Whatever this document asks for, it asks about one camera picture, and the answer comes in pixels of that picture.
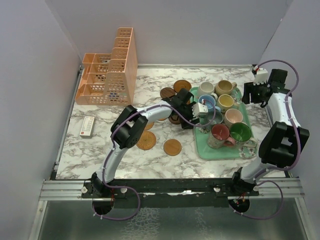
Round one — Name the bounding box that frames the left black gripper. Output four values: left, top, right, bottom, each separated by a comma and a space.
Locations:
178, 102, 200, 129

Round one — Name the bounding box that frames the dark brown wooden coaster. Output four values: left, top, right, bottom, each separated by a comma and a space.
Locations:
160, 87, 176, 99

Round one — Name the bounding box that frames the brown ringed wooden coaster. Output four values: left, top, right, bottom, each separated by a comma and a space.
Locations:
173, 79, 192, 93

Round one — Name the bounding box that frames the mint green tray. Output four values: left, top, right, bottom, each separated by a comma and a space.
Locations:
189, 87, 259, 160

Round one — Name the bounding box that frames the peach mesh file organizer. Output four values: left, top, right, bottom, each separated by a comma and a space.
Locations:
75, 27, 138, 106

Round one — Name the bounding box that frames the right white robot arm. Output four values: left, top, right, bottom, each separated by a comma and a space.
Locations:
229, 67, 310, 196

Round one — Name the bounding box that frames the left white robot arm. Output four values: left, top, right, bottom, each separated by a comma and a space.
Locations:
90, 89, 208, 198

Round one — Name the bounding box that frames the woven rattan coaster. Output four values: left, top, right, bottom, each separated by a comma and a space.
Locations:
144, 122, 154, 131
136, 130, 156, 151

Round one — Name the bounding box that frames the light wooden front coaster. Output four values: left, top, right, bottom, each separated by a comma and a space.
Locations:
163, 139, 182, 156

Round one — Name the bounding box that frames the beige speckled mug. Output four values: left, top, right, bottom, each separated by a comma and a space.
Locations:
214, 80, 237, 97

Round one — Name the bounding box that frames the light blue mug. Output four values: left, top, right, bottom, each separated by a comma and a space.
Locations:
198, 95, 221, 113

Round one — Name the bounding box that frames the white cream mug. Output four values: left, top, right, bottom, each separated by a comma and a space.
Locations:
197, 81, 218, 100

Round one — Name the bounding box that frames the yellow mug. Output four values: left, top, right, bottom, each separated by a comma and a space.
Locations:
216, 94, 235, 113

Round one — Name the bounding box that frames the grey mug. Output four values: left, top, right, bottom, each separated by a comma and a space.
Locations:
205, 111, 224, 125

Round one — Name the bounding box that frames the green mug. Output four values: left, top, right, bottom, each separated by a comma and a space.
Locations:
229, 122, 258, 148

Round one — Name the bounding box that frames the red pink mug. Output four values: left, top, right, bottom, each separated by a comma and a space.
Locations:
207, 123, 236, 149

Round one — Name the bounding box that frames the small silver card box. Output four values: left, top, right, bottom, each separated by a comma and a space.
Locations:
79, 116, 96, 139

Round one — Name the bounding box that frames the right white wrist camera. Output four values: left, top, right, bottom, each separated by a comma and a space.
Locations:
253, 65, 269, 86

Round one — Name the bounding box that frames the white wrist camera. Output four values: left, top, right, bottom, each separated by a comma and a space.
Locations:
191, 102, 209, 118
253, 65, 269, 86

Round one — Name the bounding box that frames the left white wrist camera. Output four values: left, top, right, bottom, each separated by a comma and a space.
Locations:
191, 102, 209, 118

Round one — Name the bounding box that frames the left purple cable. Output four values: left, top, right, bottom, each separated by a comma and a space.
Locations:
91, 99, 217, 221

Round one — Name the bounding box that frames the purple cable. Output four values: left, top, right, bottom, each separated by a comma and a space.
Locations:
91, 99, 217, 221
229, 59, 300, 220

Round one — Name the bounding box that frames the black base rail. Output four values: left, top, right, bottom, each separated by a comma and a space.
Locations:
81, 174, 259, 209

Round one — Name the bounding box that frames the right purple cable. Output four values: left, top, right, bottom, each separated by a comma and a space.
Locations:
229, 59, 300, 220

